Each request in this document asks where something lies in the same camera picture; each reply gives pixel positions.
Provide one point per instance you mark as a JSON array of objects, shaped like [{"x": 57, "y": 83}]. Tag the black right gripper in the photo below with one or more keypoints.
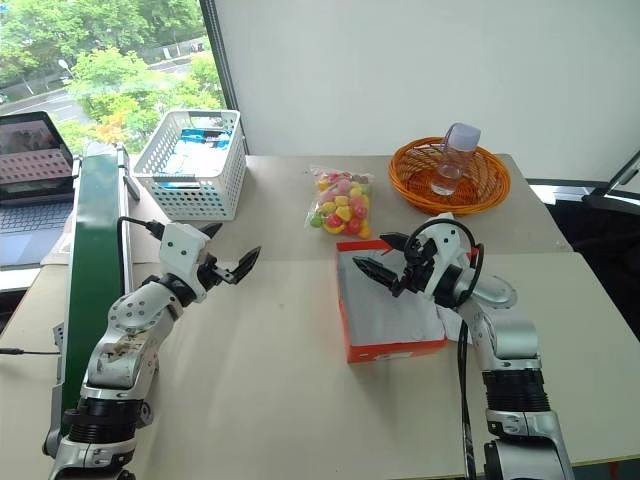
[{"x": 417, "y": 275}]

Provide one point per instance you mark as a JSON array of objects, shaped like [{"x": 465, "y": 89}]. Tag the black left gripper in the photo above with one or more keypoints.
[{"x": 212, "y": 274}]

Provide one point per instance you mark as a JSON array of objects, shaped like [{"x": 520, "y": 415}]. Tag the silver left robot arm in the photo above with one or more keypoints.
[{"x": 125, "y": 345}]

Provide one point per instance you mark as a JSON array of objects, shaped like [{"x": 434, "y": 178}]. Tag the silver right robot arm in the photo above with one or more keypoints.
[{"x": 510, "y": 350}]

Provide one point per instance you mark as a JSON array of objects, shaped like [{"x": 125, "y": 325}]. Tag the orange cardboard box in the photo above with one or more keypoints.
[{"x": 395, "y": 350}]

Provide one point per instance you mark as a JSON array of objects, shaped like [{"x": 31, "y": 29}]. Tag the green conveyor belt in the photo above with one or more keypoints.
[{"x": 95, "y": 260}]

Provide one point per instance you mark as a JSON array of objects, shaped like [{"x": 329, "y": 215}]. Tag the white perforated plastic basket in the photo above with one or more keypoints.
[{"x": 195, "y": 195}]

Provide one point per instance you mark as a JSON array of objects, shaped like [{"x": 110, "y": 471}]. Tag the bag of colourful candies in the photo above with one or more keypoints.
[{"x": 342, "y": 202}]

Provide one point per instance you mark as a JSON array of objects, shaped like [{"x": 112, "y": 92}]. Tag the blue white packets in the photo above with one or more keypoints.
[{"x": 192, "y": 150}]

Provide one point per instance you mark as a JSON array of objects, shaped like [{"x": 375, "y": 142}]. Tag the orange wicker basket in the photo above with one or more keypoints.
[{"x": 480, "y": 192}]

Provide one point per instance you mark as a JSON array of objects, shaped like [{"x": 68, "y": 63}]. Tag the clear bottle with purple cap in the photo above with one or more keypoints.
[{"x": 452, "y": 160}]

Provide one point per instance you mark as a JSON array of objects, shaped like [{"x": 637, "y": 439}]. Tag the open laptop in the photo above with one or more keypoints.
[{"x": 30, "y": 200}]

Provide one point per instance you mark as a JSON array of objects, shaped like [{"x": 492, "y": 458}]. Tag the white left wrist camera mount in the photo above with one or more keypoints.
[{"x": 181, "y": 250}]

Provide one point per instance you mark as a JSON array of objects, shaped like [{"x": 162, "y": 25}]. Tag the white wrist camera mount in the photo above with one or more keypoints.
[
  {"x": 446, "y": 250},
  {"x": 181, "y": 250}
]

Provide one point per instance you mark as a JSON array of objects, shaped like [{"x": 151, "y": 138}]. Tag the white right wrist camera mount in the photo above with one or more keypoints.
[{"x": 446, "y": 250}]

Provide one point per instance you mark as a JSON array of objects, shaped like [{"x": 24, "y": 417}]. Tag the dark window frame post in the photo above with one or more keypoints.
[{"x": 220, "y": 55}]

